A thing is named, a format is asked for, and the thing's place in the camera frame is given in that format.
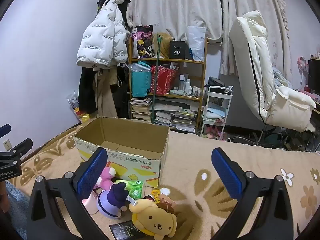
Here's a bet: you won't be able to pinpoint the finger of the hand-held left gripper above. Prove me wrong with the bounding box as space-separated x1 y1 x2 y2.
0 123 12 138
0 138 33 161

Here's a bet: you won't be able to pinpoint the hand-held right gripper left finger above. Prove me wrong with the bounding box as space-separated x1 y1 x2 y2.
27 147 108 240

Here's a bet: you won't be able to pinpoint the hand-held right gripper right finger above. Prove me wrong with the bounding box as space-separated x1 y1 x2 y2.
211 147 293 240

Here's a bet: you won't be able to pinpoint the purple witch hat plush doll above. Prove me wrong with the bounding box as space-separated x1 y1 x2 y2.
96 182 138 218

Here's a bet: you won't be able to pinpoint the cardboard box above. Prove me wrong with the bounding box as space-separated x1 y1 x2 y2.
74 116 170 188

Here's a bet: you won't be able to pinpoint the yellow dog plush toy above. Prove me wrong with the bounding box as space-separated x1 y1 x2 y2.
129 197 178 240

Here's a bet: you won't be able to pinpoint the person's left forearm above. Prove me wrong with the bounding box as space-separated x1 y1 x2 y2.
0 180 30 240

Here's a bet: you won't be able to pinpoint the light pink plush toy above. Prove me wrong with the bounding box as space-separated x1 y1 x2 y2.
82 190 99 215

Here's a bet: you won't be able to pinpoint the green tissue packet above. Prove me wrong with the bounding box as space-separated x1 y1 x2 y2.
115 179 145 199

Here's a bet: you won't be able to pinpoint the pink toys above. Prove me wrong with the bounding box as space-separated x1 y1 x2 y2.
204 125 225 139

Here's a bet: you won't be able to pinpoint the light blue cloth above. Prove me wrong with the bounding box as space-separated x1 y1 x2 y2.
204 106 227 119

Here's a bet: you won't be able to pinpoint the black packet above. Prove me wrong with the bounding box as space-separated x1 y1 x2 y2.
109 220 140 240

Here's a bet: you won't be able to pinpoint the pile of plastic bags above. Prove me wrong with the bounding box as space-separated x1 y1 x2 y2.
66 91 90 124

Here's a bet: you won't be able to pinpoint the pile of magazines and books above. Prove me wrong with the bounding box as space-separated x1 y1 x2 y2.
152 102 197 133

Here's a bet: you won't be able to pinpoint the white trolley cart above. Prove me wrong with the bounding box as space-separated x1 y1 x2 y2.
200 85 234 140

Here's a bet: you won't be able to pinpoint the beige coat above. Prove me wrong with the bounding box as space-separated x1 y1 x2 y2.
93 67 120 118

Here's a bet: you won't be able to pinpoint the stack of old books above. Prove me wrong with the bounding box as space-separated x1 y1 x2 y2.
130 97 153 123

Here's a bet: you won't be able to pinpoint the black coat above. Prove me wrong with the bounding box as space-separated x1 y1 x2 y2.
78 66 98 114

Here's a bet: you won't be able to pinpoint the dark hanging garment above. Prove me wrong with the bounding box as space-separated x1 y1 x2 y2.
111 64 130 118

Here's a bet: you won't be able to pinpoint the black bag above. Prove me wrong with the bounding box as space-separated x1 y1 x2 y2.
207 76 225 88

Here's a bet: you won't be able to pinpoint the teal paper bag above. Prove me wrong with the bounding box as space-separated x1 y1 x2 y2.
131 61 152 98

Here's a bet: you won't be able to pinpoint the group of white cosmetic bottles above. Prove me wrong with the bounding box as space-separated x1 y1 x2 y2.
179 74 202 97

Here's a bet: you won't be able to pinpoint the wooden shelf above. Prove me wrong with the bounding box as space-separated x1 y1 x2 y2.
128 36 208 135

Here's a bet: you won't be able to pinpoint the green pole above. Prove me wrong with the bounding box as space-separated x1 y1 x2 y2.
151 34 163 124

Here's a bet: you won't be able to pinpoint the blue blanket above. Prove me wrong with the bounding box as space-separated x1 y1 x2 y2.
272 67 293 90

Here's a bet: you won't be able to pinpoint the clear plastic bag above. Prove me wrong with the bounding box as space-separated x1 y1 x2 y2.
126 62 152 75

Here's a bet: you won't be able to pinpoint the white padded chair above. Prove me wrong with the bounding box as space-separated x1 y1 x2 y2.
229 10 317 147

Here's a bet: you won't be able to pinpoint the red patterned bag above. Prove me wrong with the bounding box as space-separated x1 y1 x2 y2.
150 65 178 96

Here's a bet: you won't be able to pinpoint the white puffer jacket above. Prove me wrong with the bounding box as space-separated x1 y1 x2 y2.
76 0 130 70

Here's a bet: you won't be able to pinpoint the black monitor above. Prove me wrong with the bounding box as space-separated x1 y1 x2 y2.
308 59 320 95

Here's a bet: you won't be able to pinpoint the black box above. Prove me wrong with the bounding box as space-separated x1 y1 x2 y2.
169 40 188 60

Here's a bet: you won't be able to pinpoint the pink fan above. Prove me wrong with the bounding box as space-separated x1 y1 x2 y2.
297 56 310 93

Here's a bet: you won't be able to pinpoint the white plastic bag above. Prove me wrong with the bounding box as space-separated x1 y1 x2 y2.
187 25 207 62

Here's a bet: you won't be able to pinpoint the printed tote bag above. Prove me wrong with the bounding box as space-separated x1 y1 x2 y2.
132 24 154 58

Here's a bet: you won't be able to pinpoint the blond wig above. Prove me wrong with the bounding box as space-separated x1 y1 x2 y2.
150 32 174 58

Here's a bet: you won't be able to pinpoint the black hooded garment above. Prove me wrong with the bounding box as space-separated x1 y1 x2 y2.
110 0 133 28

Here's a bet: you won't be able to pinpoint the flower patterned curtain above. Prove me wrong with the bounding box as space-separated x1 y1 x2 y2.
127 0 293 75

